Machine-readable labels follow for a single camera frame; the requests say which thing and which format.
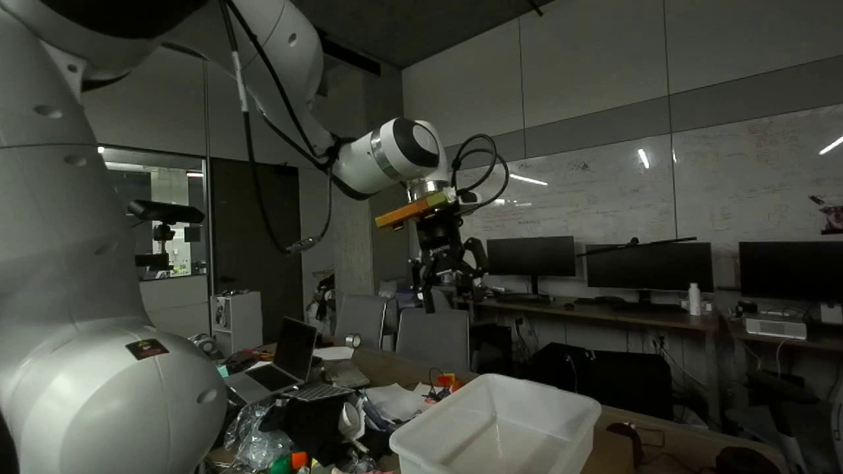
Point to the white paper pile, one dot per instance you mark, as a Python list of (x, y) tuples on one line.
[(395, 407)]

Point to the white plastic storage box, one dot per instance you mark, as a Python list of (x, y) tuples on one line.
[(491, 431)]

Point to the grey chair back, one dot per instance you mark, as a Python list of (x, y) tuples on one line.
[(360, 319), (433, 341)]

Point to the orange gripper mount plate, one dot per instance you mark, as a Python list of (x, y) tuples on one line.
[(411, 212)]

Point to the black computer monitor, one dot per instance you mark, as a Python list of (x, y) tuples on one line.
[(529, 254), (790, 273), (648, 263)]

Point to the long wooden desk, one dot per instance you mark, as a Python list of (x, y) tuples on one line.
[(632, 316)]

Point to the white box device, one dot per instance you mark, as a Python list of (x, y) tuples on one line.
[(774, 328)]

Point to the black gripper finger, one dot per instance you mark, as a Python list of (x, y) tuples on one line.
[(471, 281), (426, 288)]

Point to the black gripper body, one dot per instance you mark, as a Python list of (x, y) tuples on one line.
[(442, 246)]

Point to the black camera on stand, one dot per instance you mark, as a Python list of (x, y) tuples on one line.
[(166, 213)]

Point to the white cabinet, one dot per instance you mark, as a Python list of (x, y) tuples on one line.
[(237, 319)]

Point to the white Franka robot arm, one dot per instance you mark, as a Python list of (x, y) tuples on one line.
[(79, 396)]

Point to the clear plastic bag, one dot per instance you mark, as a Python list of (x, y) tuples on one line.
[(259, 442)]

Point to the white plastic bottle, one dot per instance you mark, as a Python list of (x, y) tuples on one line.
[(692, 300)]

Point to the open grey laptop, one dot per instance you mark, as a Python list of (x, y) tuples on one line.
[(293, 352)]

